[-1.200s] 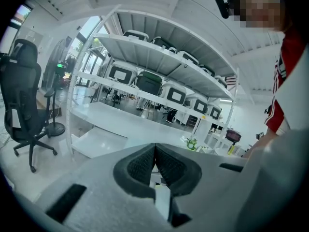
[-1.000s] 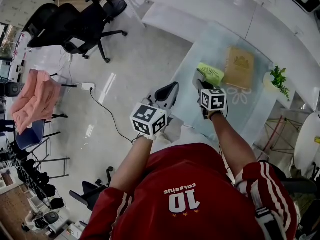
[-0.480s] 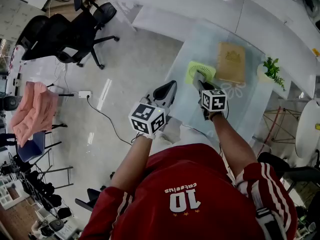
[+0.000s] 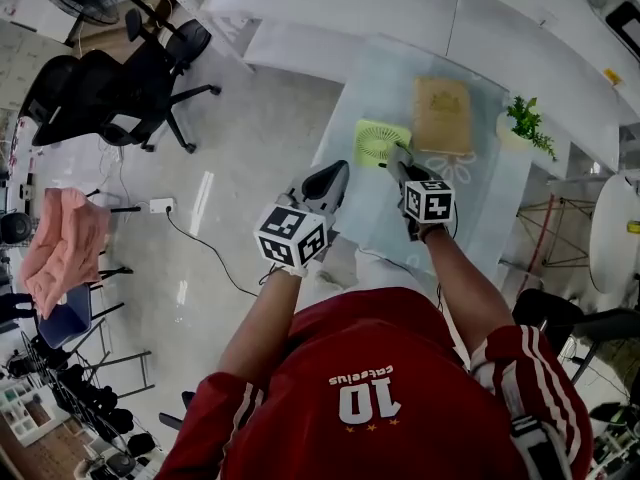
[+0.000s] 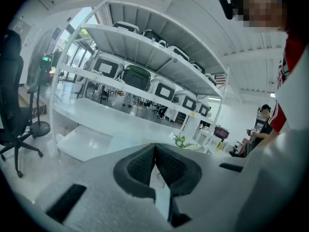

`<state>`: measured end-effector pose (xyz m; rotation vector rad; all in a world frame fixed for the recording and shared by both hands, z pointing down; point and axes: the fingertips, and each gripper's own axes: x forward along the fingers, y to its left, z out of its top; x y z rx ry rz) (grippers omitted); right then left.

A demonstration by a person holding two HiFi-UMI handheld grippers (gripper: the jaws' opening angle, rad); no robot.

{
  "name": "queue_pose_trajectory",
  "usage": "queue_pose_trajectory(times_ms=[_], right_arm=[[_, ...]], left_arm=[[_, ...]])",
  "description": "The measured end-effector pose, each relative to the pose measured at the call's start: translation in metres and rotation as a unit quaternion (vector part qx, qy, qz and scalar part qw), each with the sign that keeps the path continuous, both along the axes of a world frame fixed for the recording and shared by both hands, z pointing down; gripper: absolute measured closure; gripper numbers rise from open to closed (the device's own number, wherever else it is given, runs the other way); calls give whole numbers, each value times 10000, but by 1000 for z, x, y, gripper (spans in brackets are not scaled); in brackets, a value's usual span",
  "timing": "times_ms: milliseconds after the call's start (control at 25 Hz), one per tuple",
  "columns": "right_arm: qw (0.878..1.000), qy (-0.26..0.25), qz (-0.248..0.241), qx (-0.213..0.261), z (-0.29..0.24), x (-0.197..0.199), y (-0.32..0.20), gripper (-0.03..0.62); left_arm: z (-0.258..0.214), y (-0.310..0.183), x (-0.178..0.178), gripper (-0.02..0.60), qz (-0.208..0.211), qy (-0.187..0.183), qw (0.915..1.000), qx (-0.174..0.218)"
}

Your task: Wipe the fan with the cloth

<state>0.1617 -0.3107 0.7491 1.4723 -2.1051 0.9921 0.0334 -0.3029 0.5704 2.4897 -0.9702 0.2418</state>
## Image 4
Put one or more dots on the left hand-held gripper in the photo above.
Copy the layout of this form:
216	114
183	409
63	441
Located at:
280	228

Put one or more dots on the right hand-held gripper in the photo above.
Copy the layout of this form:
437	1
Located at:
430	203

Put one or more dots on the white wiping cloth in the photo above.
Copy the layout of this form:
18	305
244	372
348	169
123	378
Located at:
399	154

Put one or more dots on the small green fan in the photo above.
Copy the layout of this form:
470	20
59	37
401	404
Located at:
375	140

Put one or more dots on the person's left forearm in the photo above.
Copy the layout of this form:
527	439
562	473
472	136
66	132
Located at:
260	318

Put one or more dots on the person's right forearm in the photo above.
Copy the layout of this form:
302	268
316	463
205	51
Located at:
460	278

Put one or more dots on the brown hardcover book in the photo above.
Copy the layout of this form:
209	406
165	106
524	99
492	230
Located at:
442	113

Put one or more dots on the white wristband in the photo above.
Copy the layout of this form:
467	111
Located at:
290	270

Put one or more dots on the person's light trouser leg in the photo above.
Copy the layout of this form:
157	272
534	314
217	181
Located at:
380	273

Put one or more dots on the green plant in white pot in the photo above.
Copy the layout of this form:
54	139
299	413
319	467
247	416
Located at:
522	118

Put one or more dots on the white metal shelf rack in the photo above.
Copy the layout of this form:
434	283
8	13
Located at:
450	28

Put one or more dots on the white power strip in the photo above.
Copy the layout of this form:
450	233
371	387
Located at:
161	205

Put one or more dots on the person's red shirt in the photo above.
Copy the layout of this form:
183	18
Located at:
375	343

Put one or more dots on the black mesh-back chair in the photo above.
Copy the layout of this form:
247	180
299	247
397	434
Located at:
545	313

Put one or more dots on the round white table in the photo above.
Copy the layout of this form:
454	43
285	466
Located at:
615	233

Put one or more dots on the yellow bottle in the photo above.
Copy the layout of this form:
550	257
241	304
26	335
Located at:
634	226

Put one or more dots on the black high-back office chair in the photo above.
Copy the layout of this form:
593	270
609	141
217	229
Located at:
100	93

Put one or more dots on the pink cloth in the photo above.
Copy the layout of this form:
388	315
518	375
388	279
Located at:
65	248

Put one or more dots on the blue chair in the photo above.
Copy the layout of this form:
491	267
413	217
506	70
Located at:
65	318

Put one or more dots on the pile of black gear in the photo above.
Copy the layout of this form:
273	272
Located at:
100	398

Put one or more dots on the black round device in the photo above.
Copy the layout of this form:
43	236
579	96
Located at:
15	227

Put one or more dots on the white locker cabinet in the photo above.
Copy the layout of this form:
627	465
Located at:
25	68

